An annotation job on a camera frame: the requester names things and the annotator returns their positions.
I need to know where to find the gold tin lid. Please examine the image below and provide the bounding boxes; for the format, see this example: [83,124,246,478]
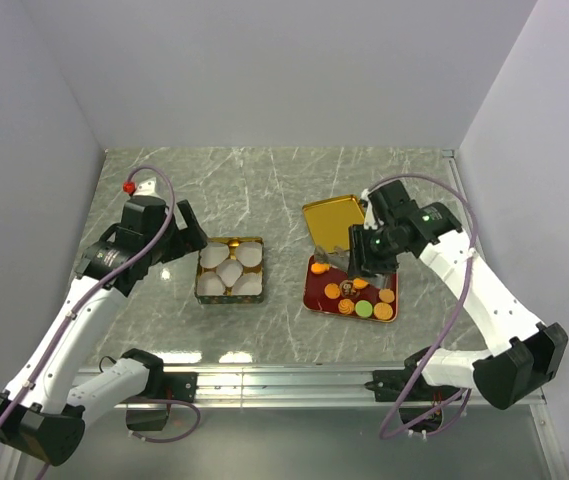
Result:
[302,195,365,252]

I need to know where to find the white paper cup centre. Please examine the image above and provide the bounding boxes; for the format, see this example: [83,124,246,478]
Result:
[215,259,244,288]

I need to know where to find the orange round chip cookie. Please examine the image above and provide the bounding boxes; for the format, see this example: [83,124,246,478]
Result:
[323,283,341,299]

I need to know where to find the white paper cup top left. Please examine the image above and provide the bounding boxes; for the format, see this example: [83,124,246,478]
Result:
[199,242,230,270]

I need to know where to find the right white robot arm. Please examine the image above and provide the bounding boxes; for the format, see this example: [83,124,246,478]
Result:
[348,179,568,410]

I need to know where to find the white paper cup bottom left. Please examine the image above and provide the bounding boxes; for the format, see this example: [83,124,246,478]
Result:
[196,271,226,296]

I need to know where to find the square cookie tin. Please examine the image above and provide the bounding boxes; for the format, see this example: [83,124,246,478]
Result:
[194,237,265,305]

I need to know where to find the white paper cup top right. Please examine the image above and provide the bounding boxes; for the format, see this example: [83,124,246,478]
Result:
[235,241,263,268]

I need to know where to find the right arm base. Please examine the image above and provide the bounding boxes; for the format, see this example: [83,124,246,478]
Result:
[365,368,470,440]

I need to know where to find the red lacquer tray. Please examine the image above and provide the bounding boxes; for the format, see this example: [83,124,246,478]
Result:
[302,255,399,323]

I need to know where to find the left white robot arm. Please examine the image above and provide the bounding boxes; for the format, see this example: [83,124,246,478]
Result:
[0,195,207,466]

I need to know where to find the orange fish cookie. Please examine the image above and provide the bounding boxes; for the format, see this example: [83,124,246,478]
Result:
[353,278,369,290]
[310,262,331,275]

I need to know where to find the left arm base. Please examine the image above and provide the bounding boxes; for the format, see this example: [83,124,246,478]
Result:
[125,372,198,438]

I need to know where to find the white paper cup bottom right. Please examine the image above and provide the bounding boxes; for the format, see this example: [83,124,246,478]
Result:
[231,273,263,296]

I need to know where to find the aluminium rail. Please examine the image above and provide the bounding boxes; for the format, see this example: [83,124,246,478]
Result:
[71,362,548,409]

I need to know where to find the orange swirl cookie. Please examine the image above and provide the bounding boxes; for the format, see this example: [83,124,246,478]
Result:
[338,298,355,315]

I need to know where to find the white paper cup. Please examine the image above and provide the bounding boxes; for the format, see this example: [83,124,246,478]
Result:
[215,259,244,288]
[231,273,263,296]
[199,242,230,270]
[235,241,263,268]
[196,271,226,296]

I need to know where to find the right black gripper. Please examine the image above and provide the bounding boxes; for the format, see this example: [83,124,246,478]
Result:
[345,223,408,281]

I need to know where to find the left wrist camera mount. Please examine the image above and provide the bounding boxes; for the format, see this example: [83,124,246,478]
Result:
[122,177,161,199]

